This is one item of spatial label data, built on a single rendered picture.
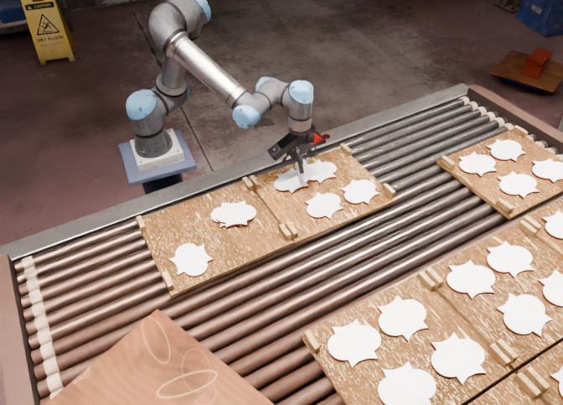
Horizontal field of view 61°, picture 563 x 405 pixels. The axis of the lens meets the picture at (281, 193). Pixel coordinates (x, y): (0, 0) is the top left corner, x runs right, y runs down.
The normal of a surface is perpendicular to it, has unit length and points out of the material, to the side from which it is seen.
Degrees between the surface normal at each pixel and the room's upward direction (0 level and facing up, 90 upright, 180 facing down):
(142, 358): 0
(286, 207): 0
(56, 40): 78
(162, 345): 0
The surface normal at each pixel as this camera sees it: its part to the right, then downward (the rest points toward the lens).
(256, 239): -0.01, -0.73
